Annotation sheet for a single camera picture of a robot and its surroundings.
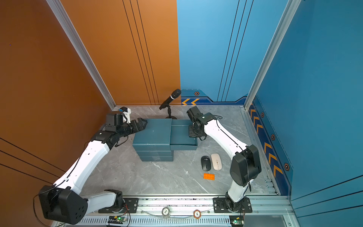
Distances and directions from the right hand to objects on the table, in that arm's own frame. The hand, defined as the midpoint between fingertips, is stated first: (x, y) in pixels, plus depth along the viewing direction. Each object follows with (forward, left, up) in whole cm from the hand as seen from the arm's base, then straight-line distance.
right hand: (194, 133), depth 85 cm
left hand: (+2, +30, +9) cm, 31 cm away
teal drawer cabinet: (-11, +22, +8) cm, 26 cm away
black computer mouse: (-13, -7, -13) cm, 20 cm away
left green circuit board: (-42, +40, -16) cm, 60 cm away
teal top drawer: (-2, +9, -4) cm, 10 cm away
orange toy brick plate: (-21, -9, -14) cm, 27 cm away
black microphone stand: (+20, +17, -1) cm, 26 cm away
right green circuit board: (-42, -21, -17) cm, 50 cm away
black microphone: (+18, +11, +16) cm, 27 cm away
